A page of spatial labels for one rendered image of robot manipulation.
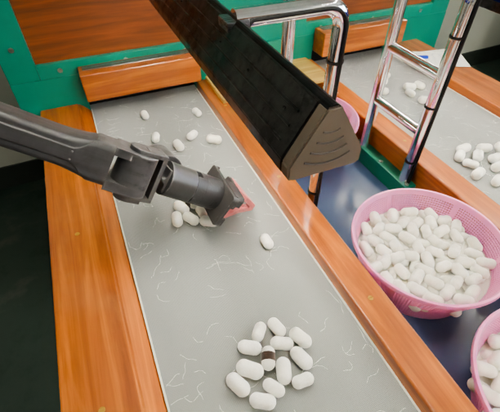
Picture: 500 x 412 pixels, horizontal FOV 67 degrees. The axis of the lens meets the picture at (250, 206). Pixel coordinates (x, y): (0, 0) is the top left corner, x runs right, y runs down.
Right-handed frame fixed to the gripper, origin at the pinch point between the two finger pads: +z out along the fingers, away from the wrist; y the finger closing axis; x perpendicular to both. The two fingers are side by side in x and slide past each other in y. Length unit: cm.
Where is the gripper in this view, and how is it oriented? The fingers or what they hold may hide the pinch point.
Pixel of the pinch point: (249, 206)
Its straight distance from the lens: 73.5
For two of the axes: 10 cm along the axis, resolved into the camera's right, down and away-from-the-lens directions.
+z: 7.1, 2.3, 6.7
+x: -5.8, 7.3, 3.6
